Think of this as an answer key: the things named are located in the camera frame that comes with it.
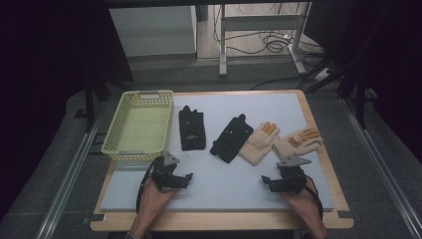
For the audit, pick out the dark curtain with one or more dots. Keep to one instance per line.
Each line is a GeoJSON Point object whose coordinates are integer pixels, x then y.
{"type": "Point", "coordinates": [381, 49]}
{"type": "Point", "coordinates": [43, 49]}

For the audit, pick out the black tape piece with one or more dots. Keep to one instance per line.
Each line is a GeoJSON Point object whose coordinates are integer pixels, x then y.
{"type": "Point", "coordinates": [345, 214]}
{"type": "Point", "coordinates": [94, 218]}

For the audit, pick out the person's left hand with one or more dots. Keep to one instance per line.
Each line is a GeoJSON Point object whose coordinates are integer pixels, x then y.
{"type": "Point", "coordinates": [154, 199]}

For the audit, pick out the person's right hand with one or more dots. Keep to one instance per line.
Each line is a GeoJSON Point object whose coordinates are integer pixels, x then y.
{"type": "Point", "coordinates": [300, 200]}

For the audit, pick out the beige knit glove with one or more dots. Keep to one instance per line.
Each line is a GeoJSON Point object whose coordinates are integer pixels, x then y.
{"type": "Point", "coordinates": [298, 144]}
{"type": "Point", "coordinates": [258, 144]}

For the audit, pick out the black stand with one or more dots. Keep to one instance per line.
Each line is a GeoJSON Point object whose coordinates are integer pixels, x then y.
{"type": "Point", "coordinates": [361, 99]}
{"type": "Point", "coordinates": [90, 106]}

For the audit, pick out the black tripod legs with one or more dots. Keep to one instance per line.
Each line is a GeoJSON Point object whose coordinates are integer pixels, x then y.
{"type": "Point", "coordinates": [323, 74]}

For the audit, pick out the white metal desk frame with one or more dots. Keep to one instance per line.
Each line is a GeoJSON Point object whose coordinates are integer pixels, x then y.
{"type": "Point", "coordinates": [262, 23]}

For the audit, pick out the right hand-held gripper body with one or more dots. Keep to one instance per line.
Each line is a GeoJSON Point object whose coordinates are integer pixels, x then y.
{"type": "Point", "coordinates": [292, 179]}

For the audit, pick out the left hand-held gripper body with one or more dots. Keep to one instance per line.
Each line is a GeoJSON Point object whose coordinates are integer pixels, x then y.
{"type": "Point", "coordinates": [164, 176]}

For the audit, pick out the aluminium rail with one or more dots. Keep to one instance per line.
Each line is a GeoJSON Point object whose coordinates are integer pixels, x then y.
{"type": "Point", "coordinates": [384, 172]}
{"type": "Point", "coordinates": [66, 186]}

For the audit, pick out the yellow-green plastic basket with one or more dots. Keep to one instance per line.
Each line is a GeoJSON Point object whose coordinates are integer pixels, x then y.
{"type": "Point", "coordinates": [142, 129]}

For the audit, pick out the white cabinet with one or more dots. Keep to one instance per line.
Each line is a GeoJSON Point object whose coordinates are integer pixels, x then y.
{"type": "Point", "coordinates": [152, 30]}

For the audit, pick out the wooden table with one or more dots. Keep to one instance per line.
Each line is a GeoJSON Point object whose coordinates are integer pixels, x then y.
{"type": "Point", "coordinates": [212, 220]}

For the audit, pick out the black glove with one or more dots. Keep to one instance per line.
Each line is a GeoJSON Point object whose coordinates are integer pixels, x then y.
{"type": "Point", "coordinates": [232, 137]}
{"type": "Point", "coordinates": [191, 127]}

